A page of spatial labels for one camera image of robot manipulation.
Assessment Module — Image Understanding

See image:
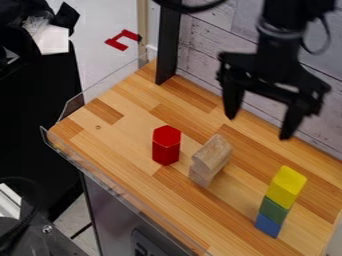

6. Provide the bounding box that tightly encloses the green block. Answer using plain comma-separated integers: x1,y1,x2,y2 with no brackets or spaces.
257,195,292,226

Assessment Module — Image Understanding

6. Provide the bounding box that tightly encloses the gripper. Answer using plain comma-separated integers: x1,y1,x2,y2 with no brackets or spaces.
215,31,333,141

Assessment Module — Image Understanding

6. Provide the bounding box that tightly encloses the blue block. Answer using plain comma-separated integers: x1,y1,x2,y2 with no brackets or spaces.
253,213,284,239

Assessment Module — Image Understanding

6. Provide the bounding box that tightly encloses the black upright post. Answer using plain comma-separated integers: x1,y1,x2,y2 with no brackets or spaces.
153,3,185,86

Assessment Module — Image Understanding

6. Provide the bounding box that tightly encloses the yellow block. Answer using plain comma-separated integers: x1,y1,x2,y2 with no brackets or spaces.
264,165,309,210

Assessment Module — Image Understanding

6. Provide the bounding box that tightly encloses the red hexagonal block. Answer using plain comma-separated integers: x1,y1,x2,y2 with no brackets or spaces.
150,124,184,167

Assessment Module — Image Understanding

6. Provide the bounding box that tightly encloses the plain wooden block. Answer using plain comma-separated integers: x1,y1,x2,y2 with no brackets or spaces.
187,133,234,189

